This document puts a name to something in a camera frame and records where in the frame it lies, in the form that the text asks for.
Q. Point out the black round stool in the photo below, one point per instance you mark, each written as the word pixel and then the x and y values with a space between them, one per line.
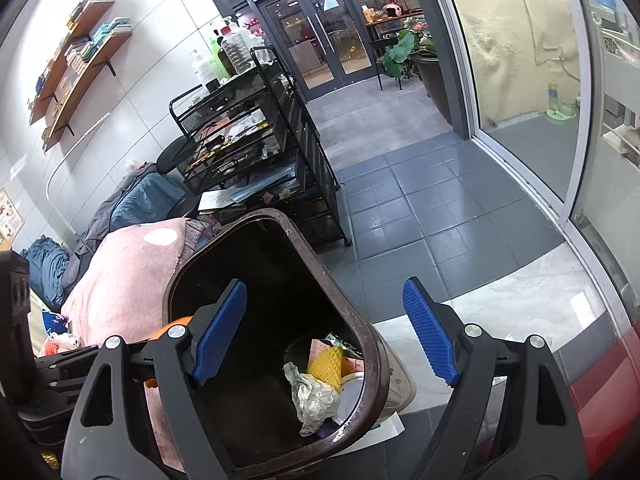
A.
pixel 170 157

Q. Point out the white booklet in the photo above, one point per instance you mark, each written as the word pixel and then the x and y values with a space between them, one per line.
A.
pixel 217 200

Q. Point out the white arched floor lamp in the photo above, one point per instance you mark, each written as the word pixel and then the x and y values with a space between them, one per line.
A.
pixel 75 145

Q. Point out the pink polka-dot blanket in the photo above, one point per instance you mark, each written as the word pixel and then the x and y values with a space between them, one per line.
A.
pixel 125 280

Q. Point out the dark plant pot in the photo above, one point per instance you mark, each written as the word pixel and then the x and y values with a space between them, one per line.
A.
pixel 432 85

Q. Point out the orange fruit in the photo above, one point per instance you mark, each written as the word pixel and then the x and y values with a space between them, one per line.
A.
pixel 170 324

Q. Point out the wall shelves with boxes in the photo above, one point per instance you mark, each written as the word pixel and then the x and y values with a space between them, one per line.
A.
pixel 107 30

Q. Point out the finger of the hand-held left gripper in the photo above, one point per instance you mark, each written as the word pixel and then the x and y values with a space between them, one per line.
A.
pixel 65 367
pixel 45 422

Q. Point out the green potted plant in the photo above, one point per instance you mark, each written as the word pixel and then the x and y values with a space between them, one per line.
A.
pixel 405 45

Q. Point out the framed wall poster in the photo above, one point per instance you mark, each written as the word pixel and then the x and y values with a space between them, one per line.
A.
pixel 10 217

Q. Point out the dark door frame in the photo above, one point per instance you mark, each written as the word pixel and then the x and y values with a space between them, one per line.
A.
pixel 445 35

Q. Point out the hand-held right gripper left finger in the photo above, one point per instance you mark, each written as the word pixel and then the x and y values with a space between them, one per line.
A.
pixel 220 330

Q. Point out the white plastic bag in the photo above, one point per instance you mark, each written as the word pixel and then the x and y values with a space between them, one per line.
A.
pixel 310 395

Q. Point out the dark brown trash bin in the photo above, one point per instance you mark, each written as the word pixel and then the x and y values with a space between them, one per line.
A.
pixel 280 280

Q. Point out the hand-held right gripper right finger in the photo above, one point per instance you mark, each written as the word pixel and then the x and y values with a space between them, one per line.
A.
pixel 430 330

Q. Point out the green bottle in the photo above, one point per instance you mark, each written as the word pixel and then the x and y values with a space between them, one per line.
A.
pixel 217 52

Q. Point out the clear bottle with dark liquid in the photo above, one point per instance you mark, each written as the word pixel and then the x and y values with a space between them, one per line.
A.
pixel 235 47

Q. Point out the white plastic bucket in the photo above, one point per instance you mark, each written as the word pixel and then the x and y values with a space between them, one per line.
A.
pixel 400 380

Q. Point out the white pump bottle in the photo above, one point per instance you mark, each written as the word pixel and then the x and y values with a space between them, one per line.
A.
pixel 217 25

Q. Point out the glass double door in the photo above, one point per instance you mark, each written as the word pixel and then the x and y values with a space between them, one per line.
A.
pixel 320 30

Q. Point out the wooden wall shelf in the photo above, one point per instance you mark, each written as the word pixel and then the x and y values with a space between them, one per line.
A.
pixel 92 22
pixel 100 62

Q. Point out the red snack bag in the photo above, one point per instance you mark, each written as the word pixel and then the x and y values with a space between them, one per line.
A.
pixel 55 344

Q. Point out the green pet water dispenser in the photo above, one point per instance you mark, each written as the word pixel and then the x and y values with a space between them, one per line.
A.
pixel 560 102

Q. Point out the stacks of colourful boxes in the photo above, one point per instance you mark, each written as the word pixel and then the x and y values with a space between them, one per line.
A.
pixel 80 12

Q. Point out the white paper sheet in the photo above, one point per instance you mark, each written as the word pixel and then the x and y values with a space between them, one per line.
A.
pixel 385 432

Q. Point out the white squat bottle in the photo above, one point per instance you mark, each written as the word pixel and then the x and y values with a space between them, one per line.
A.
pixel 205 67

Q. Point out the round paper cup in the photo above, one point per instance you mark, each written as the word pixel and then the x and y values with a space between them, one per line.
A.
pixel 352 395

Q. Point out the blue bedding pile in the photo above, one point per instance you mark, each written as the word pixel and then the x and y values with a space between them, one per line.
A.
pixel 45 270

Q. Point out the black metal cart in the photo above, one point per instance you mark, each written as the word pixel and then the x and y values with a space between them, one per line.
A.
pixel 280 180

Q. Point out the purple plastic bag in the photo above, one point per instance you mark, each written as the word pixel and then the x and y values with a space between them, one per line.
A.
pixel 327 431

